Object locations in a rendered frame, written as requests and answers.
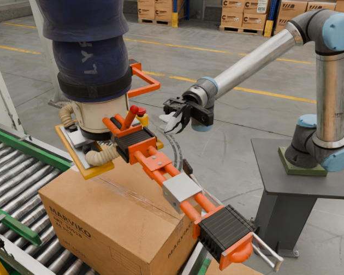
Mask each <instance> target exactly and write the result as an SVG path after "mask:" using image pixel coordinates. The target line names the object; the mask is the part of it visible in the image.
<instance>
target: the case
mask: <svg viewBox="0 0 344 275"><path fill-rule="evenodd" d="M112 162H113V163H114V166H115V168H114V169H112V170H109V171H107V172H105V173H102V174H100V175H98V176H95V177H92V178H90V179H88V180H85V179H84V178H83V176H82V174H81V173H80V171H79V169H78V168H77V166H76V165H74V166H72V167H71V168H70V169H68V170H67V171H65V172H64V173H62V174H61V175H59V176H58V177H56V178H55V179H54V180H52V181H51V182H50V183H48V184H47V185H45V186H44V187H42V188H41V189H39V190H38V193H39V196H40V198H41V200H42V202H43V205H44V207H45V209H46V212H47V214H48V216H49V219H50V221H51V224H52V226H53V228H54V231H55V233H56V235H57V238H58V240H59V242H60V244H61V245H62V246H63V247H65V248H66V249H67V250H69V251H70V252H71V253H73V254H74V255H75V256H77V257H78V258H79V259H80V260H82V261H83V262H84V263H86V264H87V265H89V266H90V267H91V268H93V269H94V270H95V271H97V272H98V273H99V274H101V275H179V273H180V272H181V270H182V269H183V267H184V265H185V263H186V262H187V260H188V259H189V257H190V256H191V254H192V252H193V251H194V249H195V247H196V246H197V244H198V242H199V240H198V239H197V238H196V239H195V240H194V238H193V237H192V236H193V222H192V221H191V220H190V219H189V218H188V217H187V216H186V215H185V213H183V214H181V215H179V214H178V213H177V212H176V211H175V209H174V208H173V207H172V206H171V204H170V203H168V201H167V200H166V199H165V198H164V196H163V191H162V187H161V186H160V185H159V184H158V183H157V182H156V181H155V180H152V179H150V178H149V176H148V175H147V174H146V173H145V171H144V170H143V169H142V168H143V166H142V165H141V164H140V163H139V162H138V163H135V164H133V165H130V161H129V163H126V162H125V161H124V159H123V158H122V157H121V156H119V157H117V158H115V159H113V160H112Z"/></svg>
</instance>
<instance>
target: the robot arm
mask: <svg viewBox="0 0 344 275"><path fill-rule="evenodd" d="M310 41H314V42H315V53H316V103H317V114H316V115H313V114H308V115H302V116H300V117H299V119H298V122H297V123H296V127H295V132H294V135H293V139H292V143H291V144H290V145H289V147H288V148H287V149H286V151H285V154H284V156H285V158H286V160H287V161H288V162H290V163H291V164H293V165H295V166H297V167H300V168H306V169H310V168H315V167H316V166H318V164H320V165H321V167H323V168H324V169H325V170H327V171H329V172H337V171H340V170H343V169H344V12H338V11H334V10H330V9H326V8H322V9H315V10H310V11H307V12H305V13H302V14H300V15H298V16H296V17H294V18H292V19H291V20H289V21H288V22H287V23H286V25H285V28H284V29H283V30H282V31H280V32H279V33H277V34H276V35H275V36H273V37H272V38H270V39H269V40H268V41H266V42H265V43H264V44H262V45H261V46H259V47H258V48H256V49H255V50H253V51H252V52H251V53H249V54H248V55H247V56H245V57H244V58H242V59H241V60H239V61H238V62H236V63H235V64H234V65H232V66H231V67H230V68H228V69H227V70H225V71H224V72H223V73H221V74H219V75H218V76H217V77H215V78H214V79H213V78H211V77H202V78H201V79H199V80H197V81H196V83H195V84H193V85H192V86H191V87H190V88H189V89H188V90H186V91H185V92H184V93H183V94H182V96H180V95H178V96H177V98H176V99H174V98H169V99H168V100H167V101H166V102H164V103H163V105H165V106H164V107H163V111H164V112H165V115H160V116H159V119H161V120H162V121H163V122H165V123H167V125H160V126H159V127H160V128H161V129H163V130H164V134H167V135H173V134H178V133H180V132H182V131H183V130H184V128H185V127H186V125H187V124H188V123H189V121H190V118H191V127H192V129H193V130H195V131H199V132H205V131H209V130H210V129H211V128H212V125H213V117H214V113H213V110H214V102H215V100H217V99H218V98H220V97H221V96H223V95H224V94H226V93H227V92H229V91H230V90H231V89H233V88H234V87H236V86H237V85H239V84H241V83H242V82H243V81H245V80H246V79H248V78H249V77H251V76H252V75H253V74H255V73H256V72H258V71H260V70H261V69H263V68H264V67H265V66H267V65H268V64H270V63H271V62H273V61H274V60H275V59H277V58H279V57H280V56H282V55H283V54H284V53H286V52H287V51H289V50H290V49H292V48H293V47H295V46H303V45H304V44H306V43H308V42H310ZM168 101H170V102H169V103H167V102H168Z"/></svg>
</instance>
